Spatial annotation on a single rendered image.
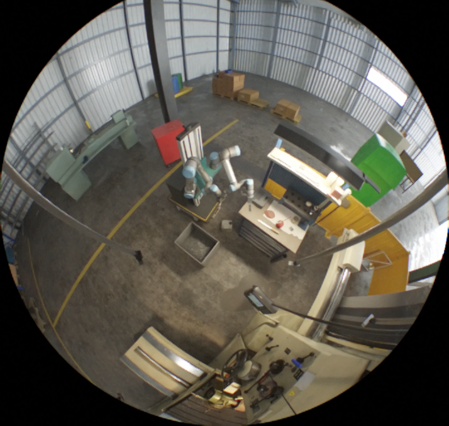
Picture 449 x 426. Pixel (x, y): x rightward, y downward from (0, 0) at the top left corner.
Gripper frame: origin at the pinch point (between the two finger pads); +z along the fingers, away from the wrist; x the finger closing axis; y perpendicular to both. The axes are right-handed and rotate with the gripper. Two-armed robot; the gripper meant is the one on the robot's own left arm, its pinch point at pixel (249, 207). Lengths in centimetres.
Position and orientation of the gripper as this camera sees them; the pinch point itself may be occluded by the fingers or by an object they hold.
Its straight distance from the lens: 166.1
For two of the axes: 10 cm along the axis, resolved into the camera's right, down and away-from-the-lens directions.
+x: 1.6, -2.9, 9.4
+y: 9.9, -0.1, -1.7
